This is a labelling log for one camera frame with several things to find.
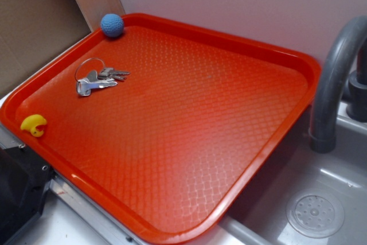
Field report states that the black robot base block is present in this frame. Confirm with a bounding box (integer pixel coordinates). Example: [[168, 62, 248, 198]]
[[1, 146, 53, 244]]

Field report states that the blue textured ball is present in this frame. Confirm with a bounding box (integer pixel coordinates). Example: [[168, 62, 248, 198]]
[[100, 14, 124, 38]]

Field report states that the large silver key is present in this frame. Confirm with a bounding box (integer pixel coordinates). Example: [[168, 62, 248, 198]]
[[76, 77, 118, 96]]

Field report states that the grey small key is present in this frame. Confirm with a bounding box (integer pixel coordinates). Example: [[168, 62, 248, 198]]
[[97, 67, 130, 81]]

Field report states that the yellow rubber duck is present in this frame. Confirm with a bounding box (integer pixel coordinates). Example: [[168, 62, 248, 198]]
[[20, 114, 48, 138]]

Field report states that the orange plastic tray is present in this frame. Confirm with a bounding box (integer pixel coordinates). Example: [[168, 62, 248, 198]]
[[1, 14, 321, 244]]

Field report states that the grey curved faucet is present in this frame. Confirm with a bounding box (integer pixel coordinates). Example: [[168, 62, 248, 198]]
[[309, 15, 366, 153]]

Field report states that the grey sink basin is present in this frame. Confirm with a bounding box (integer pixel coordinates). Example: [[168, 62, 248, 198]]
[[220, 112, 366, 244]]

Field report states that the sink drain strainer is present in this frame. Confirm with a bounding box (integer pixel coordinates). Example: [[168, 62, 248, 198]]
[[286, 189, 345, 239]]

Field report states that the metal key ring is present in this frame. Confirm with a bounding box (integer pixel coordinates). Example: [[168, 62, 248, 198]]
[[75, 57, 106, 81]]

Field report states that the dark faucet handle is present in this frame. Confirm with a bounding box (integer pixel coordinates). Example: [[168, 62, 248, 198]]
[[346, 41, 366, 122]]

